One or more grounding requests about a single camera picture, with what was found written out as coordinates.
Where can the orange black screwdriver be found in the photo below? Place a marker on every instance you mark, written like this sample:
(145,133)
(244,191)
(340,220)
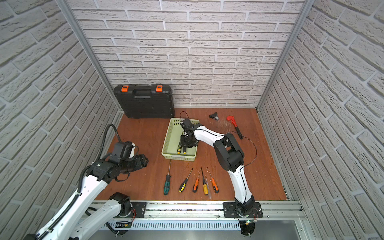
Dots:
(196,184)

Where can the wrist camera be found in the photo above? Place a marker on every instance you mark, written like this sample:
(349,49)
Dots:
(187,125)
(122,152)

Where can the small black caster wheel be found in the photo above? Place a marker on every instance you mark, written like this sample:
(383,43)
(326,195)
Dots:
(214,116)

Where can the clear handle tester screwdriver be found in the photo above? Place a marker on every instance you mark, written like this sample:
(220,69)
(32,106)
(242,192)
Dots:
(208,189)

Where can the black plastic tool case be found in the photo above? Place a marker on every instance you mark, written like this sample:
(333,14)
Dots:
(146,102)

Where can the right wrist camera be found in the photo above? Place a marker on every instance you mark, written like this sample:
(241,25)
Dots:
(187,125)

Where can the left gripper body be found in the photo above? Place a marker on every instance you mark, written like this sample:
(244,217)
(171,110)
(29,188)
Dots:
(133,164)

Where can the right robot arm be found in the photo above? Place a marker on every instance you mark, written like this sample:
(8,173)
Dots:
(230,157)

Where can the light green plastic bin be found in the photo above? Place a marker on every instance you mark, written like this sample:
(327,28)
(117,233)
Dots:
(172,140)

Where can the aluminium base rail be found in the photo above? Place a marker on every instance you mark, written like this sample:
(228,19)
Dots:
(217,210)

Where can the black yellow dotted screwdriver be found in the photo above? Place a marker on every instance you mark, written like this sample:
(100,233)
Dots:
(179,148)

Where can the yellow handle screwdriver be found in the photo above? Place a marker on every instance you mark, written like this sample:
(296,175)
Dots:
(205,187)

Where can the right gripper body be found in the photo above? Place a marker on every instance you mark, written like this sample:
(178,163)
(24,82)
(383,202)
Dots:
(186,141)

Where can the orange handle screwdriver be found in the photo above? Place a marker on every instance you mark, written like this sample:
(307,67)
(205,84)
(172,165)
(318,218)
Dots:
(215,186)

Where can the red pipe wrench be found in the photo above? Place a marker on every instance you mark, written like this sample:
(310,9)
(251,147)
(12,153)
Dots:
(233,121)

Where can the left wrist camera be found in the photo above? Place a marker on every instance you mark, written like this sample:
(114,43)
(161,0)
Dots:
(122,152)

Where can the green black screwdriver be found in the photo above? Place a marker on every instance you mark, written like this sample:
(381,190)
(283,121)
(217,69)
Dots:
(167,181)

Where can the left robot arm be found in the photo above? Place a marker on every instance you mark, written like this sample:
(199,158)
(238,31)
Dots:
(67,223)

